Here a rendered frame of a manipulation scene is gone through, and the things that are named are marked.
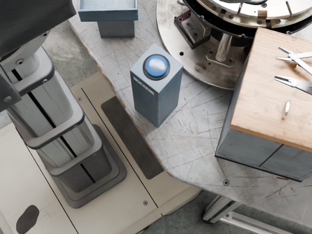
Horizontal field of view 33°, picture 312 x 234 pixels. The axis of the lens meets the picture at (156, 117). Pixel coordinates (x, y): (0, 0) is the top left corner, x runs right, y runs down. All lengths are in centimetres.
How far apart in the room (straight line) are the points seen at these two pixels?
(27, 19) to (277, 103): 78
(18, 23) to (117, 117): 157
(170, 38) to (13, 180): 77
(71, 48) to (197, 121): 102
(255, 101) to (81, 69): 125
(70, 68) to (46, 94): 120
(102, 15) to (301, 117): 40
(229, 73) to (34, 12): 106
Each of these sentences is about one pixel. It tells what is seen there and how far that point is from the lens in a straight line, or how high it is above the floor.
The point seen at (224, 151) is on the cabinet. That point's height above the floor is 85.
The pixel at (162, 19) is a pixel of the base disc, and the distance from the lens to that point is 125.
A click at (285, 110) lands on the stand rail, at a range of 90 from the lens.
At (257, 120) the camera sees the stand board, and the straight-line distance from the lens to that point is 91.
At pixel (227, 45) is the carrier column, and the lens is 112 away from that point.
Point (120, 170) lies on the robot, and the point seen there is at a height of 29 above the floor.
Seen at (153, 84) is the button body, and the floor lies 103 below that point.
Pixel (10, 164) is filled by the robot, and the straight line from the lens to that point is 176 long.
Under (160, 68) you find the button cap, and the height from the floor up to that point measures 104.
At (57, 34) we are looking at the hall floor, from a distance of 215.
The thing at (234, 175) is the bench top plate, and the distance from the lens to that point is 117.
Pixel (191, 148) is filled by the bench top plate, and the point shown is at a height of 78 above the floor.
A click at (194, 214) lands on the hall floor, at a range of 194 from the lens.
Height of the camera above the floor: 193
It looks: 74 degrees down
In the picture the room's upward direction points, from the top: straight up
